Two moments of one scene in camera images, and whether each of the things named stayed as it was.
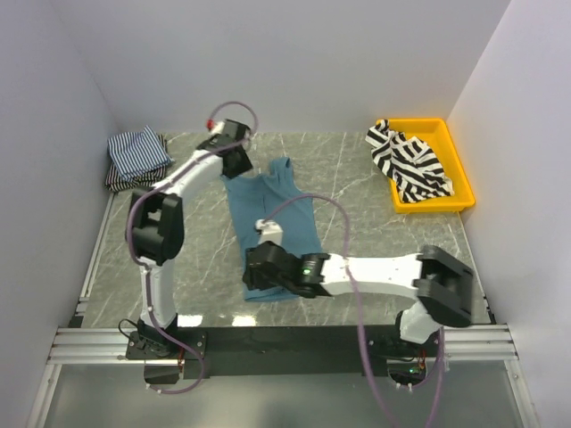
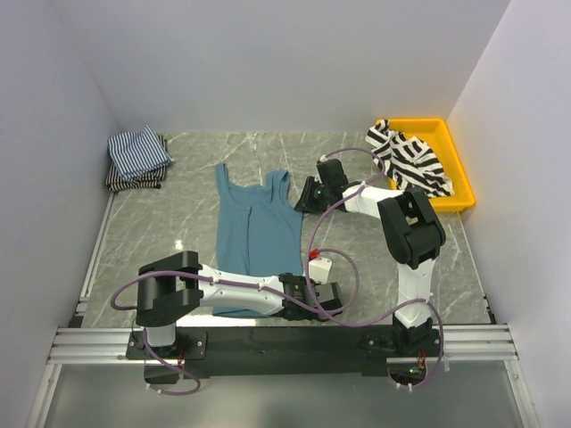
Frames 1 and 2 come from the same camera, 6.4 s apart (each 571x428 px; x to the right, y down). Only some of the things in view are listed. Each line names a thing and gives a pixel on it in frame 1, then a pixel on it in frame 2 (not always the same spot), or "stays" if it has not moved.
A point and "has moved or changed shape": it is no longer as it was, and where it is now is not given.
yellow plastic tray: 437,135 stays
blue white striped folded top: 136,152 stays
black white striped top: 410,162 stays
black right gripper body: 258,281 to 315,199
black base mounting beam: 279,351 stays
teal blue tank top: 277,196 has moved or changed shape
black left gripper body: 242,164 to 310,316
